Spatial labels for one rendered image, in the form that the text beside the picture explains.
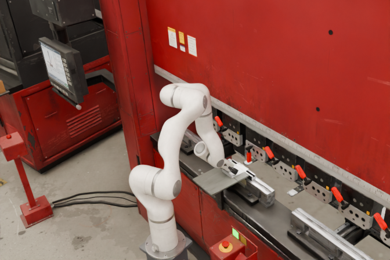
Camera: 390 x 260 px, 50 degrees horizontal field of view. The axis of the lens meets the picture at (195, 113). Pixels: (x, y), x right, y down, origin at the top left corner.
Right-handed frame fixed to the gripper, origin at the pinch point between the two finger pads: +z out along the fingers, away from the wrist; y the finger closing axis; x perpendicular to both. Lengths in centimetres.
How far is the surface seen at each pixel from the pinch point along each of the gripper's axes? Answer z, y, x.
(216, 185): -7.1, -3.2, 12.0
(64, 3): -91, 102, -26
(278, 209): 16.5, -29.2, 3.7
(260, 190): 7.0, -19.1, 1.0
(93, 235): 41, 113, 109
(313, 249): 7, -61, 10
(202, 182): -10.0, 4.1, 15.3
